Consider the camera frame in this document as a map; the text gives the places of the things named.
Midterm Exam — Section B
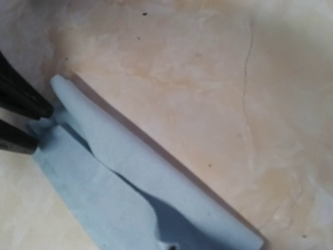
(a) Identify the light blue cleaning cloth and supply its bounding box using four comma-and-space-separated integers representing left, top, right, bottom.
30, 75, 264, 249

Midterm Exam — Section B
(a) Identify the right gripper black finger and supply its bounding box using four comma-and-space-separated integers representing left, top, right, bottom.
1, 55, 54, 119
0, 120, 38, 154

